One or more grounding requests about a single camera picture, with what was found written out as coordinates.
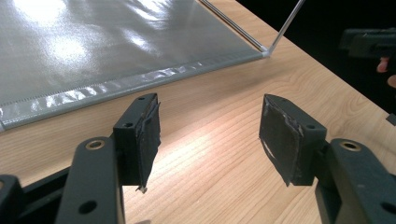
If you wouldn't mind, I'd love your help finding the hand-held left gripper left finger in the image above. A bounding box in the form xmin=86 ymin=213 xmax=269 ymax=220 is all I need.
xmin=112 ymin=92 xmax=162 ymax=194

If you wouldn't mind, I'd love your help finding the grey two-tier shoe rack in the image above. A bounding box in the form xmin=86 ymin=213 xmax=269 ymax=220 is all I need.
xmin=0 ymin=0 xmax=307 ymax=133

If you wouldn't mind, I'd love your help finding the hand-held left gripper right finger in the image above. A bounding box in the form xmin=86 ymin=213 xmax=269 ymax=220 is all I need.
xmin=258 ymin=93 xmax=328 ymax=188

